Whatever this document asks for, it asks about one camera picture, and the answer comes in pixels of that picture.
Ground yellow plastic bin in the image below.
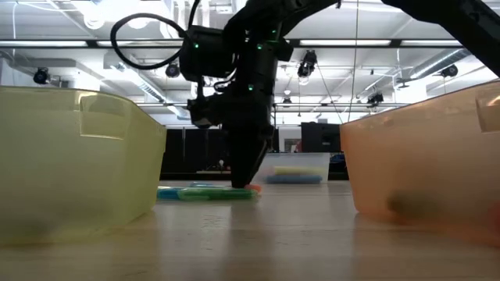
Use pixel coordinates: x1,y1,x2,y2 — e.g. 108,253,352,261
0,86,168,247

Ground blue highlighter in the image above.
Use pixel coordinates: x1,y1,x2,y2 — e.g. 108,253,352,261
157,187,184,201
265,174,324,185

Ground black monitor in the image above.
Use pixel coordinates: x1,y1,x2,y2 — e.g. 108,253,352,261
300,121,341,154

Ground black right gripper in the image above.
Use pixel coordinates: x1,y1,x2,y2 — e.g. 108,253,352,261
186,38,295,189

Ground green highlighter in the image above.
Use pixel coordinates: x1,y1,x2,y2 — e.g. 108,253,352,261
177,187,259,201

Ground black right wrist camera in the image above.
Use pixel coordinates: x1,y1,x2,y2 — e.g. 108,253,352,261
179,25,235,83

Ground black partition curtain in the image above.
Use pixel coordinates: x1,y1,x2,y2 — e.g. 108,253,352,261
161,127,280,180

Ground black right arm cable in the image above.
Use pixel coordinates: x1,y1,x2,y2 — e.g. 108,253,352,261
110,0,202,71

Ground clear plastic bin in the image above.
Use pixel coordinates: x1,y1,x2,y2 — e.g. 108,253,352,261
255,152,331,185

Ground orange plastic bin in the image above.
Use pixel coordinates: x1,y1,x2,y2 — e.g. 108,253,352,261
339,81,500,249

